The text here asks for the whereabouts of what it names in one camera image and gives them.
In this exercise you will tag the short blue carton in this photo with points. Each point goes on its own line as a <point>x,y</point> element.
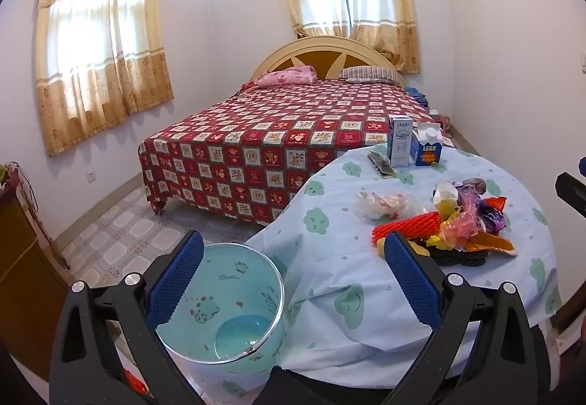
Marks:
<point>426,153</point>

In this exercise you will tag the white plastic wad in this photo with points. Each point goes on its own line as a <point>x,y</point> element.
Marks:
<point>445,194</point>

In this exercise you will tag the green plush thing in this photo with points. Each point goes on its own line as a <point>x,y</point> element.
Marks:
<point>3,175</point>

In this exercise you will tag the light blue trash bin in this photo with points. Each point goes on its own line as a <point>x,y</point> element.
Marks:
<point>238,281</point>

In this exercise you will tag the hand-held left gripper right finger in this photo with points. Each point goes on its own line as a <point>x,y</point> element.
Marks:
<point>412,281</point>

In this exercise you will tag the pink floral blanket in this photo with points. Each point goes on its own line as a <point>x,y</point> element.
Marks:
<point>286,76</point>

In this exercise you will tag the pink plastic bag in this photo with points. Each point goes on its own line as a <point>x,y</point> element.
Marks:
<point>464,222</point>

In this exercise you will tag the red foam net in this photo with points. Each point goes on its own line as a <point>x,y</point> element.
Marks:
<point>407,226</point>

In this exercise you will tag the brown wooden cabinet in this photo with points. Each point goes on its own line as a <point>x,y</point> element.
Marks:
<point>23,272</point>

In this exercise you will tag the wide beige window curtain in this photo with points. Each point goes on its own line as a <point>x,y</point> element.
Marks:
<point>100,57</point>

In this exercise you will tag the black foam net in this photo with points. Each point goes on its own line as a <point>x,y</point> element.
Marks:
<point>462,257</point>

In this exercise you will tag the dark flat strip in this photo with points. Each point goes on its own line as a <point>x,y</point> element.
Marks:
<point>382,164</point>

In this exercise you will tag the red plastic bag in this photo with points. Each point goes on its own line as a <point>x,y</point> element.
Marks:
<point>135,382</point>

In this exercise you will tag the tall blue white carton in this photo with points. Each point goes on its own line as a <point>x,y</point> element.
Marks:
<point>400,144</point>

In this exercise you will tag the clear plastic bag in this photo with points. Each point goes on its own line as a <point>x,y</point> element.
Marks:
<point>389,203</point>

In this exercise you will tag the cream wooden bed headboard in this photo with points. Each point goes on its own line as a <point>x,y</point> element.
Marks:
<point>293,52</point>

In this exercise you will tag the light blue cloud-print tablecloth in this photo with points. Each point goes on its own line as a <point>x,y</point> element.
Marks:
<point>329,222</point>

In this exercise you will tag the bed with red quilt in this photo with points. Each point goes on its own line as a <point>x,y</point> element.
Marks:
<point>274,135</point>

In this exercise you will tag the blue folded cloth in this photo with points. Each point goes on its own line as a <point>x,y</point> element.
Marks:
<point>417,96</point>

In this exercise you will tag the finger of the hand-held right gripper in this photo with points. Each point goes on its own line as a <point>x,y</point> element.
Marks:
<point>582,167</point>
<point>572,194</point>

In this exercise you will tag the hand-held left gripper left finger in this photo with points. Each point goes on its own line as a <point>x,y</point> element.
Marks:
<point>176,281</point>

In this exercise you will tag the white wall socket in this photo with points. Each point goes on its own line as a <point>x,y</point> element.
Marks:
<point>93,177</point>

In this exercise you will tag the striped pillow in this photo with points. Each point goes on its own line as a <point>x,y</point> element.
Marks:
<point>368,73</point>

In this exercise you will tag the pink box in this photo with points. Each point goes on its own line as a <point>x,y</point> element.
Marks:
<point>440,119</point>

